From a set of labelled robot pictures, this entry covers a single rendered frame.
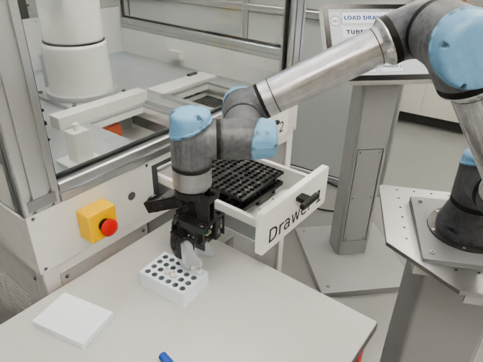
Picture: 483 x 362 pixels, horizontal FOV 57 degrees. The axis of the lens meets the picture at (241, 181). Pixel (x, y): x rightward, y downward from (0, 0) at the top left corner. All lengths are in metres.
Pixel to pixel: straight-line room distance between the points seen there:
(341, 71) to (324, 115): 1.93
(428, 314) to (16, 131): 1.08
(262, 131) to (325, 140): 2.09
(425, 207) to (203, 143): 0.75
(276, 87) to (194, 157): 0.22
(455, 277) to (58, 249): 0.89
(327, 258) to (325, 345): 1.36
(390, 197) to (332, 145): 1.51
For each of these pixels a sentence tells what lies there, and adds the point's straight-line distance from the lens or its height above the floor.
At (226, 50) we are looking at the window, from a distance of 1.25.
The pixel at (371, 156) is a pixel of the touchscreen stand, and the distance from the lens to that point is 2.02.
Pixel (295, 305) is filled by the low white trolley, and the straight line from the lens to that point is 0.97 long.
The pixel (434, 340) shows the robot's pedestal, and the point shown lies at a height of 0.47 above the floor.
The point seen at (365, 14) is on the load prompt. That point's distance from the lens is 1.86.
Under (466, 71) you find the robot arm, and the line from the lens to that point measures 0.80.
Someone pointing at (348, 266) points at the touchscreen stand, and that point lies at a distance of 2.23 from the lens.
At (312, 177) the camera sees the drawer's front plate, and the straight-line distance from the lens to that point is 1.07.
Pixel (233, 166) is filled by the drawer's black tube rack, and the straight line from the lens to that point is 1.16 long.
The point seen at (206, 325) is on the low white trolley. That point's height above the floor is 0.76.
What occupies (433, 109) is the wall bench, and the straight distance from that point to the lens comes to 4.00.
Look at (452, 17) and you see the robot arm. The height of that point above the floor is 1.33.
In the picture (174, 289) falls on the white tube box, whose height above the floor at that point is 0.80.
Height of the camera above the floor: 1.45
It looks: 30 degrees down
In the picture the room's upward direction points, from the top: 1 degrees clockwise
